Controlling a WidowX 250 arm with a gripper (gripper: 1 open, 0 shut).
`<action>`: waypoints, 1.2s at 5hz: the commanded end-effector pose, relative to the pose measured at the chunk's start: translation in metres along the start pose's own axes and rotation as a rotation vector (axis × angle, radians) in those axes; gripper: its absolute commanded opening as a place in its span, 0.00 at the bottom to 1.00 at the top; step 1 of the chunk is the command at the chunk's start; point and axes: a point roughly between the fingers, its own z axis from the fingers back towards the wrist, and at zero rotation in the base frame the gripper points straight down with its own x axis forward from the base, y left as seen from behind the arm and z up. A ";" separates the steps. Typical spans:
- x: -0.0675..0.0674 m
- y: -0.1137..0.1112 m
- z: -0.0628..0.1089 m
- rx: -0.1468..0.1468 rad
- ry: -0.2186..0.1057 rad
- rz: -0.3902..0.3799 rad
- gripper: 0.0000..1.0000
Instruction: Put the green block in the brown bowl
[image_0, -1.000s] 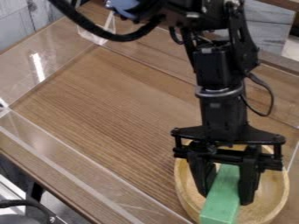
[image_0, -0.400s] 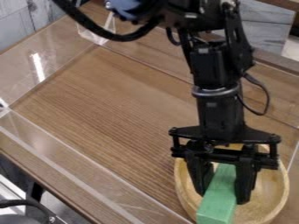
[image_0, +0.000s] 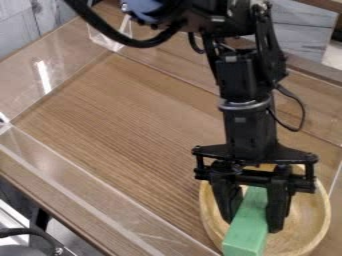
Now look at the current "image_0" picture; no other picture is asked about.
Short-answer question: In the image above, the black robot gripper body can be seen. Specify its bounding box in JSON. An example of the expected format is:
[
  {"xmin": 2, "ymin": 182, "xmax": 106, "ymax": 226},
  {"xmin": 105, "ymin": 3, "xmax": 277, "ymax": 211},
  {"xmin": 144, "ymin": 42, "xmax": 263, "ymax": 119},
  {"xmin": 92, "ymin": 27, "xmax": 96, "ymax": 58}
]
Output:
[{"xmin": 192, "ymin": 98, "xmax": 318, "ymax": 193}]

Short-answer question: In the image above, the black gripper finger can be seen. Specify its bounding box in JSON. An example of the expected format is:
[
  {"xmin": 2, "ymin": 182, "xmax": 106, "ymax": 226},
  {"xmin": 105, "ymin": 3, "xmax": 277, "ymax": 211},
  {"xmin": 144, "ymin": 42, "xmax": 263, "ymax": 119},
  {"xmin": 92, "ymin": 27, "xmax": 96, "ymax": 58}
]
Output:
[
  {"xmin": 211, "ymin": 177, "xmax": 243, "ymax": 223},
  {"xmin": 265, "ymin": 179, "xmax": 289, "ymax": 233}
]

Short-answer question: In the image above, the green rectangular block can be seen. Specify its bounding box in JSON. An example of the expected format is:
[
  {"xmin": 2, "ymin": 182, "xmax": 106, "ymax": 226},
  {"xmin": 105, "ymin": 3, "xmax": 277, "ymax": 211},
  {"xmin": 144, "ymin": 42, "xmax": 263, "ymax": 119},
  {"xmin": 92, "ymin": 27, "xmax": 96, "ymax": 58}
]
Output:
[{"xmin": 221, "ymin": 187, "xmax": 268, "ymax": 256}]

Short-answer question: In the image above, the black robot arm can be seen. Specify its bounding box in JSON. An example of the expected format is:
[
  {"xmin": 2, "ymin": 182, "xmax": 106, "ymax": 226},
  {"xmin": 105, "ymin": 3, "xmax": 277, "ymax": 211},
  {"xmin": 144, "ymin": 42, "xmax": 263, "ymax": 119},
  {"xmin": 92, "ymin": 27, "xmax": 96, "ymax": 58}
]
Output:
[{"xmin": 144, "ymin": 0, "xmax": 318, "ymax": 233}]

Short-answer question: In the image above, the brown wooden bowl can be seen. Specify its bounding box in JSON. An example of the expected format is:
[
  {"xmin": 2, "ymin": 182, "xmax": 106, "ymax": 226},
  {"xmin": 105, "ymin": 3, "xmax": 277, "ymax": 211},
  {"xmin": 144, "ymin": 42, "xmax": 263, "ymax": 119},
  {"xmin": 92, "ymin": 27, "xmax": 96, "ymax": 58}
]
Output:
[{"xmin": 197, "ymin": 163, "xmax": 332, "ymax": 256}]

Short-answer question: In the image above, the black table leg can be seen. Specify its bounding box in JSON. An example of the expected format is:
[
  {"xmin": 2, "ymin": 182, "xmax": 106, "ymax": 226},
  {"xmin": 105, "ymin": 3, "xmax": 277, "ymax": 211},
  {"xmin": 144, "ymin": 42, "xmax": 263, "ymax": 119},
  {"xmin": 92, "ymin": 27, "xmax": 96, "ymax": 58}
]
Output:
[{"xmin": 30, "ymin": 208, "xmax": 50, "ymax": 231}]

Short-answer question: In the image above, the thin black gripper wire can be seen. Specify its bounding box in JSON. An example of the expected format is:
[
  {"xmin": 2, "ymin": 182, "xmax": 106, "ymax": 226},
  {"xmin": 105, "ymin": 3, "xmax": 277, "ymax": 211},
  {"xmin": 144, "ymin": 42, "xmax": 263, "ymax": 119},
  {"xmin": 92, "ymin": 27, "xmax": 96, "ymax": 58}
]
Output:
[{"xmin": 265, "ymin": 83, "xmax": 307, "ymax": 133}]

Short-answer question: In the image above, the clear acrylic corner bracket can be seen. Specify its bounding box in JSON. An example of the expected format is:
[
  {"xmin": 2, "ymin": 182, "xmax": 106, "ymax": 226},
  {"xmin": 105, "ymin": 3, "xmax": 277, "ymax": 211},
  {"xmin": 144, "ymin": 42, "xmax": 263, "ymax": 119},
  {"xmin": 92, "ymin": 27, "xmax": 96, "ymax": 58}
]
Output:
[{"xmin": 85, "ymin": 13, "xmax": 133, "ymax": 53}]

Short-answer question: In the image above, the thick black sleeved cable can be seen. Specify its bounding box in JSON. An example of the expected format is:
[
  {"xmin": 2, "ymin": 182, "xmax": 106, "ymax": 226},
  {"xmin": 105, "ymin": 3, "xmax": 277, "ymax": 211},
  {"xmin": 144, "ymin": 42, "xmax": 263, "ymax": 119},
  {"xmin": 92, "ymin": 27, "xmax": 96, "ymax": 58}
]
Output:
[{"xmin": 61, "ymin": 0, "xmax": 188, "ymax": 49}]

